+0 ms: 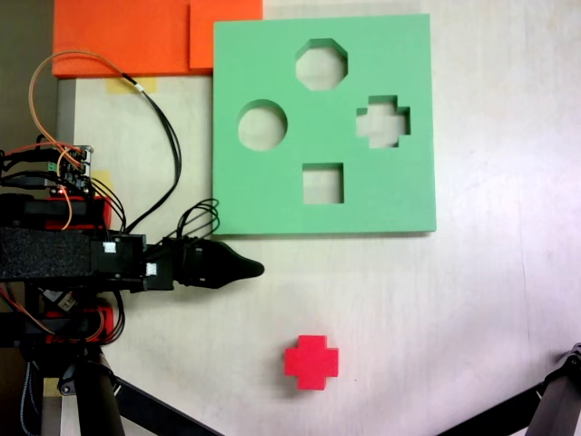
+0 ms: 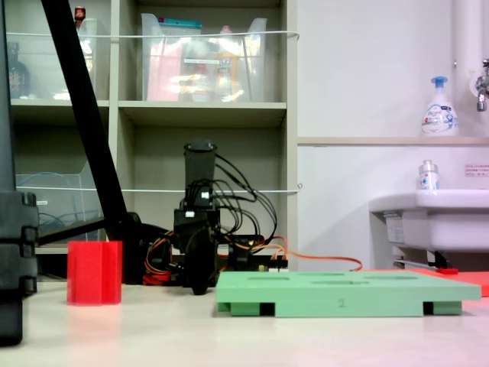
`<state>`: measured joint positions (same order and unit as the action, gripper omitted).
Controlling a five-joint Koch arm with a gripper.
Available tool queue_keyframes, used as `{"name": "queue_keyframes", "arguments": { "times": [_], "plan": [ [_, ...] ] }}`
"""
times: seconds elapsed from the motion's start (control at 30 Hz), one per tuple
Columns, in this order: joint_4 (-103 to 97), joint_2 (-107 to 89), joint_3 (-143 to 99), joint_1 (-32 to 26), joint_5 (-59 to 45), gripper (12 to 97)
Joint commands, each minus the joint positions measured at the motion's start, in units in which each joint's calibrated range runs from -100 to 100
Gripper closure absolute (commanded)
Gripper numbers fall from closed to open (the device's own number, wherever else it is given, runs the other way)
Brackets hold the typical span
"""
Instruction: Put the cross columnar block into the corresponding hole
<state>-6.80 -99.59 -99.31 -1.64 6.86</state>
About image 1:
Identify black USB cable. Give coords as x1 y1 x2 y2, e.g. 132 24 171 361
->
0 174 60 190

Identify circuit board with green terminal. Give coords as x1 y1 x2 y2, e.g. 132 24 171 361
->
44 144 96 199

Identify red printed base bracket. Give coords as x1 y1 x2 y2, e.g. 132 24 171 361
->
43 306 114 344
44 194 113 232

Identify thin black tripod brace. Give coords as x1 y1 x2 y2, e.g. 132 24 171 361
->
113 376 226 436
435 385 546 436

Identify long black cable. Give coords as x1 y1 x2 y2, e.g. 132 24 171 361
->
121 72 182 233

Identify blue white braided cable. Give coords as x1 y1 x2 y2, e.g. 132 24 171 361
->
20 361 42 435

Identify green shape hole board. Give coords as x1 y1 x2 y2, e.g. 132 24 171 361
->
211 13 438 237

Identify orange wire loop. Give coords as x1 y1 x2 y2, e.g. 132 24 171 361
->
28 50 126 154

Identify small orange foam slab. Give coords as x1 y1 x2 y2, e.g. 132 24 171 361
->
188 0 264 72

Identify thick black tripod leg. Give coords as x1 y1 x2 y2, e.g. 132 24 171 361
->
72 349 126 436
526 342 581 436

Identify black forearm cable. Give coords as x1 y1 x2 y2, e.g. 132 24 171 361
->
90 178 128 244

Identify large orange foam slab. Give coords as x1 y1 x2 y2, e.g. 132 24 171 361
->
52 0 214 77

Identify wide yellow tape strip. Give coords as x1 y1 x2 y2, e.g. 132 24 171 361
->
104 77 159 95

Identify red cross columnar block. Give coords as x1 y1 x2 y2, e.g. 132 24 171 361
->
284 334 340 391

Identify black gripper cable loops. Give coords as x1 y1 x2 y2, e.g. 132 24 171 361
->
177 198 222 241

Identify small yellow tape piece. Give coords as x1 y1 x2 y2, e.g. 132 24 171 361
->
92 170 113 197

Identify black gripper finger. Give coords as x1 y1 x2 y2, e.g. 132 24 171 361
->
216 243 266 289

